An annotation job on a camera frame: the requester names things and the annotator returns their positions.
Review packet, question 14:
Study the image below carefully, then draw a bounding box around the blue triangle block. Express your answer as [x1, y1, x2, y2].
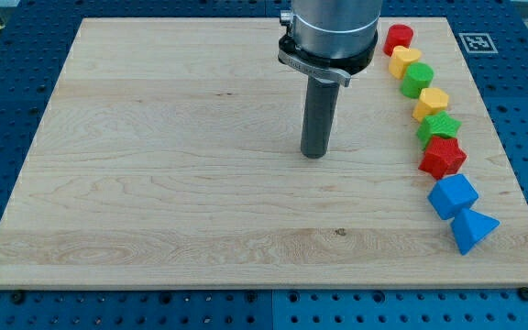
[451, 208, 501, 255]

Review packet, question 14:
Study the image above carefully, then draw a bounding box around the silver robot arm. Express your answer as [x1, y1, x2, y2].
[278, 0, 382, 87]

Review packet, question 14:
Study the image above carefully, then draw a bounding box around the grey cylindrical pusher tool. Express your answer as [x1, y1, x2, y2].
[301, 77, 340, 159]

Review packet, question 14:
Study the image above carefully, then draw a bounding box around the wooden board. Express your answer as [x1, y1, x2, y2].
[0, 17, 528, 291]

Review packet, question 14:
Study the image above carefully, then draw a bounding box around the yellow heart block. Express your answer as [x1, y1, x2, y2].
[388, 46, 423, 80]

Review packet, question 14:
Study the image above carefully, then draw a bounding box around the red star block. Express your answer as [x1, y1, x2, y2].
[418, 136, 468, 180]

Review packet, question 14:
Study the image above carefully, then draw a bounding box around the green cylinder block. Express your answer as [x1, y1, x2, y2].
[400, 62, 435, 99]

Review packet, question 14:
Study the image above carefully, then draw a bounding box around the yellow hexagon block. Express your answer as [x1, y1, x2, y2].
[412, 87, 449, 123]

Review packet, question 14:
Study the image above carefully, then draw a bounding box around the green star block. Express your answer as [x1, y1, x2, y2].
[416, 111, 462, 149]

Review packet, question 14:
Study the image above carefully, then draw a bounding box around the red cylinder block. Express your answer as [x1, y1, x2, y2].
[382, 24, 414, 56]

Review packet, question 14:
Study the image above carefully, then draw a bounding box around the blue cube block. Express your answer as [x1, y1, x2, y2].
[427, 174, 479, 220]

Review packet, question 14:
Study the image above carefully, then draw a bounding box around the white fiducial marker tag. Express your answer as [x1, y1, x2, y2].
[458, 32, 498, 54]

